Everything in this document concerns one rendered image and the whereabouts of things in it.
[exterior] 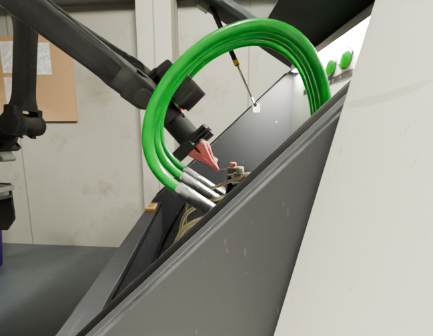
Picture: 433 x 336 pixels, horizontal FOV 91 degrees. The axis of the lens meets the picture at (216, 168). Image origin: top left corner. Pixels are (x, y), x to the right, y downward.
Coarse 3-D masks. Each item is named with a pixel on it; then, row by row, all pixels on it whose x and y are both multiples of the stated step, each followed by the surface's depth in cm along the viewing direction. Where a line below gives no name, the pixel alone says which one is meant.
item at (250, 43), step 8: (256, 40) 52; (224, 48) 55; (232, 48) 54; (272, 48) 52; (280, 48) 51; (216, 56) 56; (288, 56) 51; (200, 64) 57; (296, 64) 51; (192, 72) 58; (304, 80) 50; (176, 104) 61; (312, 112) 51
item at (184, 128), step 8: (176, 120) 49; (184, 120) 49; (168, 128) 50; (176, 128) 49; (184, 128) 49; (192, 128) 49; (200, 128) 47; (208, 128) 49; (176, 136) 49; (184, 136) 49; (192, 136) 48; (184, 144) 48; (176, 152) 49
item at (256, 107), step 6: (210, 6) 75; (216, 12) 76; (216, 18) 76; (216, 24) 77; (234, 54) 77; (234, 60) 78; (240, 72) 79; (246, 84) 79; (252, 102) 80; (258, 108) 80
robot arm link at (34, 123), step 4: (28, 116) 74; (32, 116) 76; (36, 116) 78; (28, 120) 73; (32, 120) 74; (36, 120) 76; (40, 120) 78; (28, 124) 73; (32, 124) 74; (36, 124) 76; (40, 124) 77; (28, 128) 73; (32, 128) 74; (36, 128) 76; (40, 128) 77; (28, 132) 74; (32, 132) 75; (36, 132) 77; (20, 136) 73; (28, 136) 77; (32, 136) 77
